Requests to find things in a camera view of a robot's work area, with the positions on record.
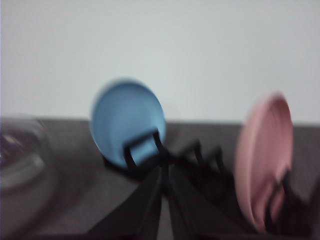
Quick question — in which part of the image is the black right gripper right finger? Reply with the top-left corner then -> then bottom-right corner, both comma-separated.
167,164 -> 250,240

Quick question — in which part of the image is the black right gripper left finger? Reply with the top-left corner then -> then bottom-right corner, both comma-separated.
88,166 -> 163,240

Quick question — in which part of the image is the glass lid with green knob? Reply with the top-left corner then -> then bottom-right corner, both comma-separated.
0,117 -> 55,198

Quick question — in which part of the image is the black plate rack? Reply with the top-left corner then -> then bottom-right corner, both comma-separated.
123,130 -> 311,235

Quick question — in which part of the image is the pink plate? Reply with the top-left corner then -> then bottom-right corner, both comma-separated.
234,92 -> 294,233

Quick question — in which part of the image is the blue plate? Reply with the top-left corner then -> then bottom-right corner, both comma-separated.
90,78 -> 167,168

